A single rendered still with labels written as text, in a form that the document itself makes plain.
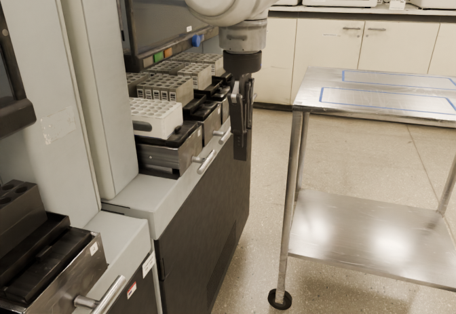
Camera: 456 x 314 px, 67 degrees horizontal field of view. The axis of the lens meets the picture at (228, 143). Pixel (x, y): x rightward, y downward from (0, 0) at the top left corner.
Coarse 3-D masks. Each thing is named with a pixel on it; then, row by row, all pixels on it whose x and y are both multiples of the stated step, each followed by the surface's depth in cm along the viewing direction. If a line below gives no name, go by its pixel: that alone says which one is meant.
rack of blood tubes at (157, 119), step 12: (132, 108) 77; (144, 108) 77; (156, 108) 77; (168, 108) 77; (180, 108) 79; (132, 120) 85; (144, 120) 73; (156, 120) 72; (168, 120) 74; (180, 120) 80; (144, 132) 74; (156, 132) 73; (168, 132) 74
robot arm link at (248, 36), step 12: (240, 24) 59; (252, 24) 59; (264, 24) 61; (228, 36) 61; (240, 36) 60; (252, 36) 60; (264, 36) 62; (228, 48) 62; (240, 48) 61; (252, 48) 61
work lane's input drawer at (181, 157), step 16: (176, 128) 76; (192, 128) 79; (144, 144) 74; (160, 144) 74; (176, 144) 72; (192, 144) 79; (144, 160) 75; (160, 160) 74; (176, 160) 73; (192, 160) 79; (208, 160) 78
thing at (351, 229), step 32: (320, 96) 98; (352, 96) 98; (384, 96) 98; (416, 96) 98; (448, 96) 98; (288, 160) 100; (288, 192) 105; (320, 192) 149; (448, 192) 133; (288, 224) 110; (320, 224) 130; (352, 224) 130; (384, 224) 130; (416, 224) 130; (320, 256) 115; (352, 256) 115; (384, 256) 115; (416, 256) 115; (448, 256) 115; (448, 288) 105
